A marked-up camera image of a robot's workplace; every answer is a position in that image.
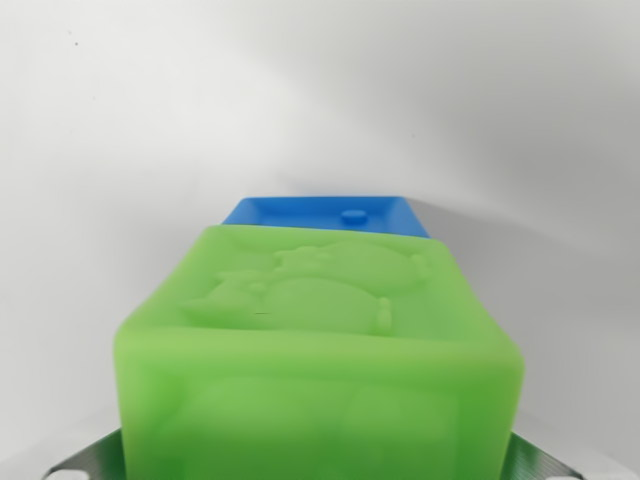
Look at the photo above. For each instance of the green embossed cube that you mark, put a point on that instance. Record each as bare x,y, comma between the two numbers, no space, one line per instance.
320,390

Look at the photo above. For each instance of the blue embossed cube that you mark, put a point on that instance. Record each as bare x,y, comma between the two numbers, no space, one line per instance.
300,212

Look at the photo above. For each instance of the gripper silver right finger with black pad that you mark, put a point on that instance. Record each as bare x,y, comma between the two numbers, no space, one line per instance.
540,457

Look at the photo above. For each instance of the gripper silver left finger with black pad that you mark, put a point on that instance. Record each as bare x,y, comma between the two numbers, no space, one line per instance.
85,457

